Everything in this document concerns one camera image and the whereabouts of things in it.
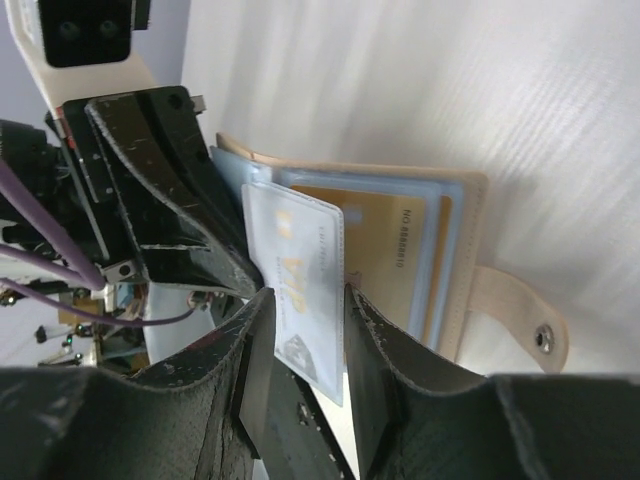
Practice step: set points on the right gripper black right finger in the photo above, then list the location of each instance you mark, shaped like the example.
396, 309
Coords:
418, 415

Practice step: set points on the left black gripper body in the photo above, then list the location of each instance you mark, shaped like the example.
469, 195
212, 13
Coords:
63, 167

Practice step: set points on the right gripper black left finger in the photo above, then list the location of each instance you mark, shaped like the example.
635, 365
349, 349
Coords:
198, 414

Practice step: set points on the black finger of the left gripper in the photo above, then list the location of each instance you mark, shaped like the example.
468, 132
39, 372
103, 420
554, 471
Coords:
179, 213

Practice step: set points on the white VIP card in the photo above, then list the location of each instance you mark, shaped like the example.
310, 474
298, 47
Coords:
297, 243

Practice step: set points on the beige card holder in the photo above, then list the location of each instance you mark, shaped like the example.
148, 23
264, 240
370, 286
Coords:
465, 286

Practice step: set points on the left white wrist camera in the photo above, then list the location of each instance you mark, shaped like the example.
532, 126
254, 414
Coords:
78, 49

